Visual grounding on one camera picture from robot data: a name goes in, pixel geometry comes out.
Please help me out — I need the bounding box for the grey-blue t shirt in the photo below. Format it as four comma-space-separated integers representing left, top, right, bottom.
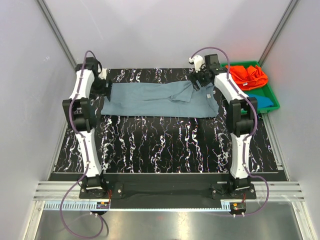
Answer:
100, 80, 219, 118

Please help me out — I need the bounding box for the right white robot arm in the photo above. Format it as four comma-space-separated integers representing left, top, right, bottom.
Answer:
188, 54, 258, 199

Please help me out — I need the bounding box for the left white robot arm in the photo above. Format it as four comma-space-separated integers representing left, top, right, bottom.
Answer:
62, 56, 113, 199

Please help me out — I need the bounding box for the orange t shirt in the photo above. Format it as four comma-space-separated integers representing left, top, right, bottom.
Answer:
226, 65, 269, 91

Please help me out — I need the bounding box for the teal blue t shirt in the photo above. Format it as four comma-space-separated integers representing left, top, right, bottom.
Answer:
248, 93, 274, 110

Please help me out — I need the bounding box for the left small connector box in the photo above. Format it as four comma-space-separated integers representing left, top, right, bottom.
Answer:
96, 200, 111, 210

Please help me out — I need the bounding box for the small connector box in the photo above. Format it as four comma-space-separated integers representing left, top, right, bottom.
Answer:
96, 200, 111, 210
230, 202, 247, 214

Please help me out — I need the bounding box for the right small connector box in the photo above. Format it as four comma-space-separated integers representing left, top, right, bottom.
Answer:
230, 202, 247, 214

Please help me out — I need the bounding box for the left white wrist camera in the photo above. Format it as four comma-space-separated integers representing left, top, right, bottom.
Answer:
98, 68, 109, 80

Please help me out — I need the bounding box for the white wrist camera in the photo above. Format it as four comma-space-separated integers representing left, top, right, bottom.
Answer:
98, 68, 109, 80
188, 55, 205, 73

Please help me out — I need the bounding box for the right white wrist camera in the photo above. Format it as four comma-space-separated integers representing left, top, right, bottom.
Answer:
188, 55, 205, 73

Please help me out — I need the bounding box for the right aluminium corner post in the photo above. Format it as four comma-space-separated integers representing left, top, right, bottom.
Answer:
258, 0, 300, 67

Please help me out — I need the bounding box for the aluminium corner post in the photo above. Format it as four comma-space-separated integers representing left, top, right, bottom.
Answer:
258, 0, 300, 67
35, 0, 77, 73

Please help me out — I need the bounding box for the left aluminium corner post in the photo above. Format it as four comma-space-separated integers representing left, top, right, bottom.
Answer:
35, 0, 77, 73

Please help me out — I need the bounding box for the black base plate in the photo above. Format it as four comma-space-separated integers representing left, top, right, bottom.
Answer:
78, 172, 257, 210

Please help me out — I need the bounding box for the aluminium rail frame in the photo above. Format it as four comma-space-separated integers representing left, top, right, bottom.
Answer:
34, 181, 305, 202

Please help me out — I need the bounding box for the white slotted cable duct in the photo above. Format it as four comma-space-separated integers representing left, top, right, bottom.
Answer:
44, 200, 231, 212

